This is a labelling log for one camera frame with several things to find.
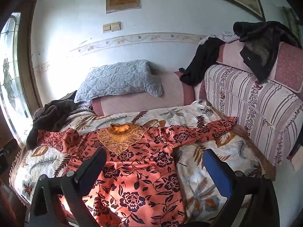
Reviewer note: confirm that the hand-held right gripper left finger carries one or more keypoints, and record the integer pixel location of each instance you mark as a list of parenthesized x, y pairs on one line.
[(94, 164)]

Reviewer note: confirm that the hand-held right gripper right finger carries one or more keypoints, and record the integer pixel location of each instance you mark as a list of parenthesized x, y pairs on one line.
[(217, 170)]

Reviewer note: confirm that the orange floral garment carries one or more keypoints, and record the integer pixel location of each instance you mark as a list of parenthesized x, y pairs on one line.
[(146, 170)]

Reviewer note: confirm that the leaf print blanket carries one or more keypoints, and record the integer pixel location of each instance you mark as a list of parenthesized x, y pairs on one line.
[(201, 189)]

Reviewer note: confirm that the purple cloth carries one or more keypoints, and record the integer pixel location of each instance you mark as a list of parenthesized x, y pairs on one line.
[(84, 105)]

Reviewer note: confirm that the dark brown fleece cloth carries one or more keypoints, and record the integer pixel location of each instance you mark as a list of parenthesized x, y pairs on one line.
[(52, 113)]

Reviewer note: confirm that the striped floral sofa cushion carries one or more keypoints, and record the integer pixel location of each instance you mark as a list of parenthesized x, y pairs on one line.
[(255, 104)]

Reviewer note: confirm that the pink pillow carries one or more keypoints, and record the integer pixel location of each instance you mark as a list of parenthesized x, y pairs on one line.
[(142, 101)]

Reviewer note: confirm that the grey quilted pillow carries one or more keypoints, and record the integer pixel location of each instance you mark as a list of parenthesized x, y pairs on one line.
[(118, 80)]

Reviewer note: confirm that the black garment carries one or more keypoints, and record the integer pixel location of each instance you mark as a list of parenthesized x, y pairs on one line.
[(201, 61)]

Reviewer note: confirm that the patterned glass window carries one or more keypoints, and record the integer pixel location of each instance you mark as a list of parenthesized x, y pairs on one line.
[(9, 75)]

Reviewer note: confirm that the pink sofa backrest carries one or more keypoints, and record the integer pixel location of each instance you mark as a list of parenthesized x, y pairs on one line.
[(288, 63)]

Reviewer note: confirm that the lavender cloth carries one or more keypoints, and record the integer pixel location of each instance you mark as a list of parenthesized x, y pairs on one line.
[(227, 37)]

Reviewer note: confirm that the black jacket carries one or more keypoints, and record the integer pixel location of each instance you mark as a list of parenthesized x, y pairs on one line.
[(260, 35)]

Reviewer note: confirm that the wall light switch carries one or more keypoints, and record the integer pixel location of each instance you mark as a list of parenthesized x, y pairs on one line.
[(111, 27)]

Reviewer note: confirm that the wall plaque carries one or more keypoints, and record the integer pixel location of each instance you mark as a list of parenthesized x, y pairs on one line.
[(123, 0)]

